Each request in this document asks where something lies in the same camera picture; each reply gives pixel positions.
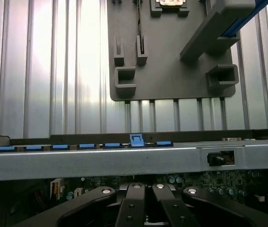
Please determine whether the silver CPU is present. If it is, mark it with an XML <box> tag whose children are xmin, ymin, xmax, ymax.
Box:
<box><xmin>159</xmin><ymin>0</ymin><xmax>185</xmax><ymax>8</ymax></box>

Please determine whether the hard disk in blue carrier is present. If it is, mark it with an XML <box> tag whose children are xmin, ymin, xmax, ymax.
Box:
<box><xmin>219</xmin><ymin>0</ymin><xmax>268</xmax><ymax>38</ymax></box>

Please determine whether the white power connector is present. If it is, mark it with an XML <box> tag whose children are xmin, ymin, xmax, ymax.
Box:
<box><xmin>50</xmin><ymin>179</ymin><xmax>65</xmax><ymax>202</ymax></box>

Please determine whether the grey parts rack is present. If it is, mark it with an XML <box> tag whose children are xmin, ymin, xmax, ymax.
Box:
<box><xmin>109</xmin><ymin>0</ymin><xmax>256</xmax><ymax>102</ymax></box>

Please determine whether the open black PC case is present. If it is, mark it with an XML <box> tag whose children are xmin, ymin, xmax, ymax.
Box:
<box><xmin>0</xmin><ymin>127</ymin><xmax>268</xmax><ymax>227</ymax></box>

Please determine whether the green motherboard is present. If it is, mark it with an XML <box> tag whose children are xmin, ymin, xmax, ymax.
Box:
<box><xmin>46</xmin><ymin>172</ymin><xmax>268</xmax><ymax>213</ymax></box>

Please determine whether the black intrusion switch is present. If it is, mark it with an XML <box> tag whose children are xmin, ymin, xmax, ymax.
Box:
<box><xmin>206</xmin><ymin>151</ymin><xmax>235</xmax><ymax>167</ymax></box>

